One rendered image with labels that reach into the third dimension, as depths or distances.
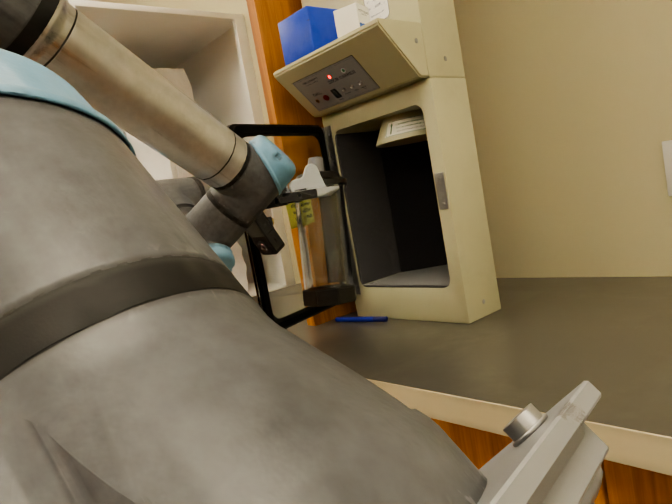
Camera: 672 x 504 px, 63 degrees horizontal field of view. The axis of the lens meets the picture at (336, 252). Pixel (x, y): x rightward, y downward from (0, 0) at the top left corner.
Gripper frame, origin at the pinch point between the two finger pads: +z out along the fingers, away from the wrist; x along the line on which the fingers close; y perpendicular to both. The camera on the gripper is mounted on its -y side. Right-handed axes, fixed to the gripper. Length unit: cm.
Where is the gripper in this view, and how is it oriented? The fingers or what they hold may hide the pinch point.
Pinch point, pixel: (317, 195)
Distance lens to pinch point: 102.4
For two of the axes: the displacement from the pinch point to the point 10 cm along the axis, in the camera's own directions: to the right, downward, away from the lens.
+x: -6.5, 0.5, 7.6
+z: 7.4, -1.8, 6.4
